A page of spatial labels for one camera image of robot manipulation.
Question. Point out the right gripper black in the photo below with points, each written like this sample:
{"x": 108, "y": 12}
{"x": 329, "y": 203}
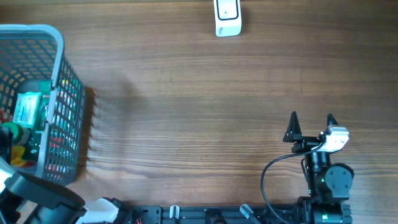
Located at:
{"x": 293, "y": 134}

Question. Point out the green 3M gloves packet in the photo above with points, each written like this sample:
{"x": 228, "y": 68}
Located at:
{"x": 33, "y": 146}

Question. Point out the mint wet wipes pack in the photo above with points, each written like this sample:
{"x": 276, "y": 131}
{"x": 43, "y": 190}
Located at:
{"x": 26, "y": 109}

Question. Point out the green lid glass jar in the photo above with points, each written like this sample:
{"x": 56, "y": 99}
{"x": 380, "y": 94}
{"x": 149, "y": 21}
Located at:
{"x": 20, "y": 134}

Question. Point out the yellow red sauce bottle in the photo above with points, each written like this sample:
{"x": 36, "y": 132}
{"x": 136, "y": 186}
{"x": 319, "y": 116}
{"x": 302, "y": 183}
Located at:
{"x": 18, "y": 157}

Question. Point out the red coffee stick sachet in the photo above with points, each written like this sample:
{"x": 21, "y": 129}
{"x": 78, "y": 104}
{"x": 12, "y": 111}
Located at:
{"x": 5, "y": 117}

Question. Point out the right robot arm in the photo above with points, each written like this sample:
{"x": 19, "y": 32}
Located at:
{"x": 328, "y": 184}

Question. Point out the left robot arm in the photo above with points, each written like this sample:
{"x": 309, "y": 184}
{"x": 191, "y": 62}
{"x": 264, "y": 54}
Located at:
{"x": 54, "y": 203}

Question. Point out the grey plastic mesh basket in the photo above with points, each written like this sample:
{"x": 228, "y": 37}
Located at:
{"x": 34, "y": 53}

